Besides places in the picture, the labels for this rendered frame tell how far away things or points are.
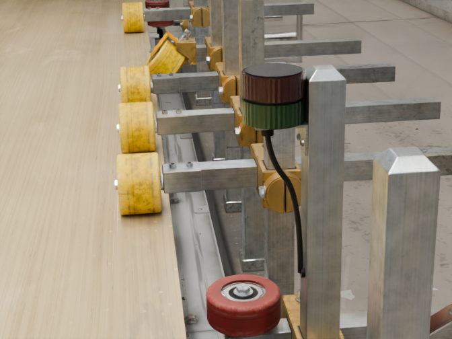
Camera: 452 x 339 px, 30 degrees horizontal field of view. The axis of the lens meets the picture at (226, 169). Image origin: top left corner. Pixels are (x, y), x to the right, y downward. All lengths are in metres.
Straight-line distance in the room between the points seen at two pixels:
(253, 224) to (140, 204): 0.32
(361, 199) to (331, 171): 2.73
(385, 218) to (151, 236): 0.54
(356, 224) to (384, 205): 2.74
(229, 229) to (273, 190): 0.51
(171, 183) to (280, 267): 0.18
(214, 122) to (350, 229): 1.96
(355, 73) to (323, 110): 0.85
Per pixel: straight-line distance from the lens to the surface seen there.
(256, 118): 0.77
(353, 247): 3.12
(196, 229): 1.75
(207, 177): 1.11
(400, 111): 1.40
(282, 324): 0.94
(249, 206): 1.36
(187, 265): 1.61
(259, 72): 0.78
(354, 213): 3.40
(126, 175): 1.08
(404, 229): 0.57
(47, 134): 1.49
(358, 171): 1.14
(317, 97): 0.79
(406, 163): 0.55
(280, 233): 1.10
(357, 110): 1.38
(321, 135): 0.80
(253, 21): 1.27
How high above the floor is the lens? 1.34
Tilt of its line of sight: 20 degrees down
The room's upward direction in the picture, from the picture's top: 1 degrees counter-clockwise
